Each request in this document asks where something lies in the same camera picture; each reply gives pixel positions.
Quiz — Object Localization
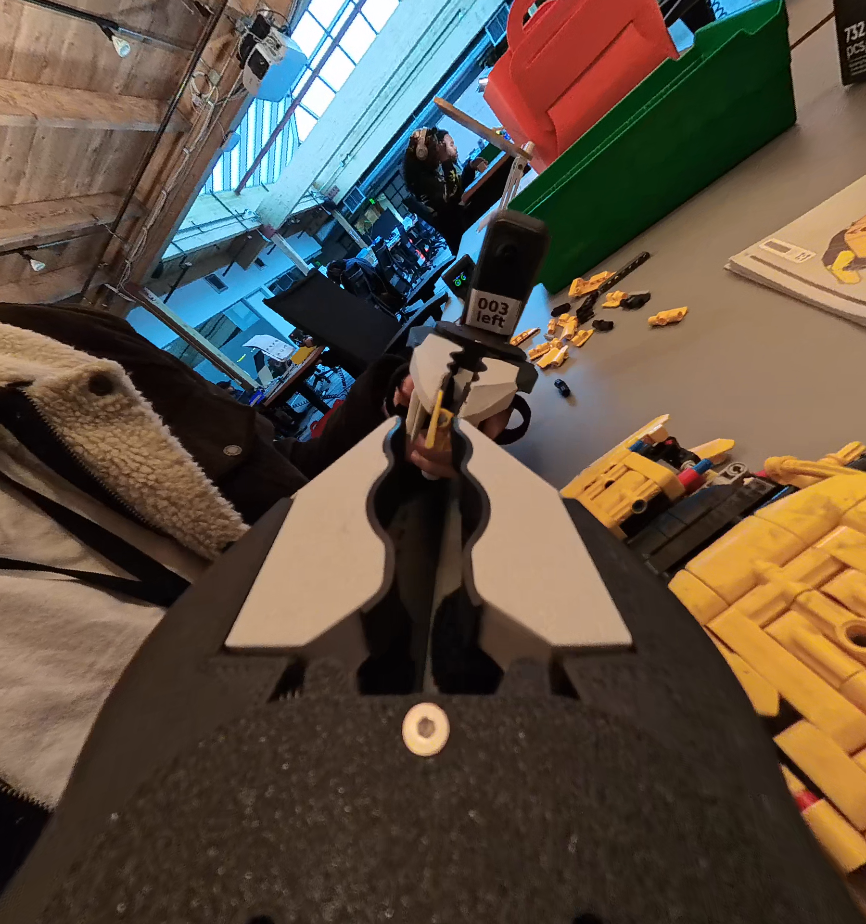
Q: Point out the small yellow brick piece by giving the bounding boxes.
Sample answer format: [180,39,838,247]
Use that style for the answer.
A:
[424,388,457,452]

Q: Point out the green plastic bin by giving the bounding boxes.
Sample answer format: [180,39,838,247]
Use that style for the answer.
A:
[509,0,798,293]

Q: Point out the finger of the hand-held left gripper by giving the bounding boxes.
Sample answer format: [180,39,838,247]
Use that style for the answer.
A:
[458,361,521,423]
[406,335,470,441]

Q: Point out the yellow brick car model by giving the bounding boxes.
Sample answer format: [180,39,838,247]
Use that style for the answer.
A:
[561,413,866,876]

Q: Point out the white ceiling projector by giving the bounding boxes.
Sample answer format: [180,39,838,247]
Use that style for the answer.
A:
[238,11,307,102]

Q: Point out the person's left hand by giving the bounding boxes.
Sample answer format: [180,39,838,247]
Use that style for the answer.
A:
[393,379,453,479]

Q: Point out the red plastic bag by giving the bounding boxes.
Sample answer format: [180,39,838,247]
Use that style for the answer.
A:
[484,0,681,174]

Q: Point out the wooden plank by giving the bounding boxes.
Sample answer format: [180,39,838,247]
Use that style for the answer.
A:
[433,96,535,161]

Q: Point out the pile of small brick pieces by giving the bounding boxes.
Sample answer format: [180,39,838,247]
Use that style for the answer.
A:
[509,249,690,372]

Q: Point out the black strap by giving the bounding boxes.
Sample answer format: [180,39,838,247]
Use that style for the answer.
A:
[0,552,189,607]

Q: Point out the white shirt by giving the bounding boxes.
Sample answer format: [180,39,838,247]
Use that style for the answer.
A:
[0,433,189,809]

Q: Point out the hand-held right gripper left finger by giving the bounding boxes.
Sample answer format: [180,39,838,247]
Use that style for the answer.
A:
[225,415,405,676]

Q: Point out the open instruction booklet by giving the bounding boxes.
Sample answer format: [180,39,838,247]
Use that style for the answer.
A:
[725,155,866,336]

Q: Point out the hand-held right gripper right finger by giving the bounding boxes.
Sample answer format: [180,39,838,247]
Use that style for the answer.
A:
[456,419,634,672]

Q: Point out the glass skylight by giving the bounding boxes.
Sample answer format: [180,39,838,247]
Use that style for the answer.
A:
[202,0,405,196]

